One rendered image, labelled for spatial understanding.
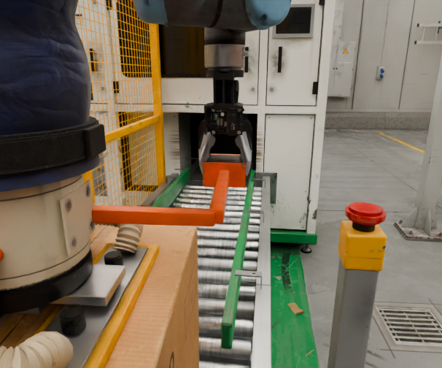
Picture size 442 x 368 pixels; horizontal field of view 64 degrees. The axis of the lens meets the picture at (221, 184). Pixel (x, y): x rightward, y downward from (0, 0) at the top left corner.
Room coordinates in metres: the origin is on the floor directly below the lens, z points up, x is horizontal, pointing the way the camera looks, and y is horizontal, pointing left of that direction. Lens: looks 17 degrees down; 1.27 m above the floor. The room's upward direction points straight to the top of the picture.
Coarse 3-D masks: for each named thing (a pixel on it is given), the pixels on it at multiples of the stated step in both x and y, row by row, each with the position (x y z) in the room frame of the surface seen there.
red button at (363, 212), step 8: (352, 208) 0.59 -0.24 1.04; (360, 208) 0.59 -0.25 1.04; (368, 208) 0.59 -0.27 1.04; (376, 208) 0.59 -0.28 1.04; (352, 216) 0.58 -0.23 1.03; (360, 216) 0.57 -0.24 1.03; (368, 216) 0.57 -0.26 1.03; (376, 216) 0.57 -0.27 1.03; (384, 216) 0.57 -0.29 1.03; (352, 224) 0.60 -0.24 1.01; (360, 224) 0.58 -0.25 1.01; (368, 224) 0.57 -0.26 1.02; (376, 224) 0.57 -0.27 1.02
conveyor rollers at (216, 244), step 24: (192, 192) 2.18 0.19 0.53; (240, 192) 2.15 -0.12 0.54; (240, 216) 1.78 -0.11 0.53; (216, 240) 1.45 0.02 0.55; (216, 264) 1.26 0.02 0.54; (216, 288) 1.08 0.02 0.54; (240, 288) 1.08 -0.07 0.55; (216, 312) 0.98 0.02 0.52; (240, 312) 0.97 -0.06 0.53; (240, 336) 0.88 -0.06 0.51
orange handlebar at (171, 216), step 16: (224, 176) 0.63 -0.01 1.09; (224, 192) 0.54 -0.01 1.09; (96, 208) 0.47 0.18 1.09; (112, 208) 0.47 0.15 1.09; (128, 208) 0.47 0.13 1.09; (144, 208) 0.47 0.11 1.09; (160, 208) 0.47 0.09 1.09; (176, 208) 0.47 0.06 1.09; (192, 208) 0.47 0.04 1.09; (224, 208) 0.48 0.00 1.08; (160, 224) 0.46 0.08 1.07; (176, 224) 0.45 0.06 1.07; (192, 224) 0.45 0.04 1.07; (208, 224) 0.45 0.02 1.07; (0, 256) 0.35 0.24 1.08
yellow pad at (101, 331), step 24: (120, 264) 0.49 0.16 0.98; (144, 264) 0.52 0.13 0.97; (120, 288) 0.44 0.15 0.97; (72, 312) 0.36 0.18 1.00; (96, 312) 0.39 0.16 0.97; (120, 312) 0.40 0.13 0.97; (72, 336) 0.35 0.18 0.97; (96, 336) 0.35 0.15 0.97; (72, 360) 0.31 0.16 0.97; (96, 360) 0.32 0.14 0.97
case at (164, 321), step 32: (96, 256) 0.58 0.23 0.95; (160, 256) 0.58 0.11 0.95; (192, 256) 0.63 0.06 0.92; (160, 288) 0.48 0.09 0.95; (192, 288) 0.62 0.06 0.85; (32, 320) 0.40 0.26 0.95; (128, 320) 0.40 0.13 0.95; (160, 320) 0.40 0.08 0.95; (192, 320) 0.61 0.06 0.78; (128, 352) 0.35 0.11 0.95; (160, 352) 0.35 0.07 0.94; (192, 352) 0.60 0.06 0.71
